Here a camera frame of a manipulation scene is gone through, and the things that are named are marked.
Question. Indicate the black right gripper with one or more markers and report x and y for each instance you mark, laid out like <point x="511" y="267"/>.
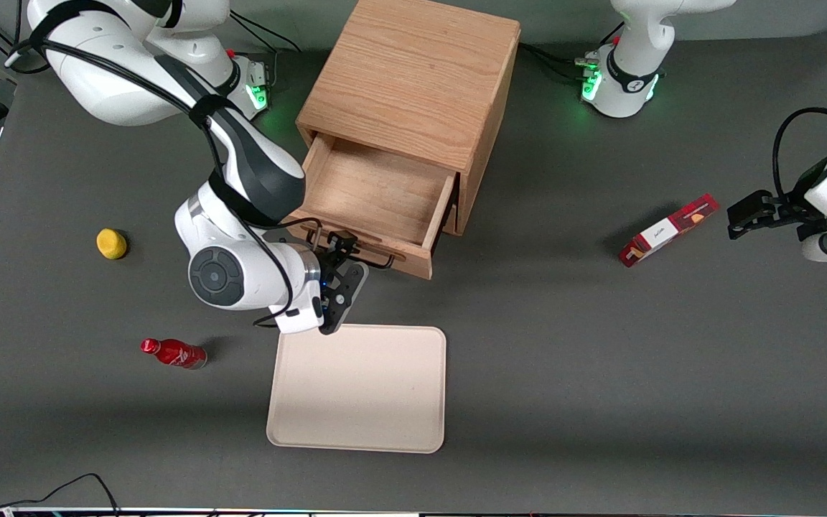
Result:
<point x="330" y="263"/>

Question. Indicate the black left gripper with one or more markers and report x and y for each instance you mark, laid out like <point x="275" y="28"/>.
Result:
<point x="779" y="212"/>

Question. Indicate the light wooden drawer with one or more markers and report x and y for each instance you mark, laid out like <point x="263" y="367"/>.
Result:
<point x="377" y="190"/>

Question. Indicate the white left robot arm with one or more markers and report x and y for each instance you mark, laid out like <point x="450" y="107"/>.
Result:
<point x="643" y="36"/>

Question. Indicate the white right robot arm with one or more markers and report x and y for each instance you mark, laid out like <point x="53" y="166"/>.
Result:
<point x="112" y="79"/>

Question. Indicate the red tartan cookie box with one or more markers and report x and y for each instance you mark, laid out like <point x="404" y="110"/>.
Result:
<point x="665" y="233"/>

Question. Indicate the beige rectangular tray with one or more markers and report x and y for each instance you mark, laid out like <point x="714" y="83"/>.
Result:
<point x="356" y="391"/>

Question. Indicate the light wooden cabinet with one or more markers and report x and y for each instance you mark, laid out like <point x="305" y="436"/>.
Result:
<point x="413" y="72"/>

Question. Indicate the red bottle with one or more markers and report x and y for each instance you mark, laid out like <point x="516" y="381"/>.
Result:
<point x="173" y="353"/>

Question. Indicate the yellow lemon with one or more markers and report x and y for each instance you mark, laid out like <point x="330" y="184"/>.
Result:
<point x="112" y="244"/>

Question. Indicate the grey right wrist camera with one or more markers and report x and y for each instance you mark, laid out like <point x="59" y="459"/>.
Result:
<point x="349" y="291"/>

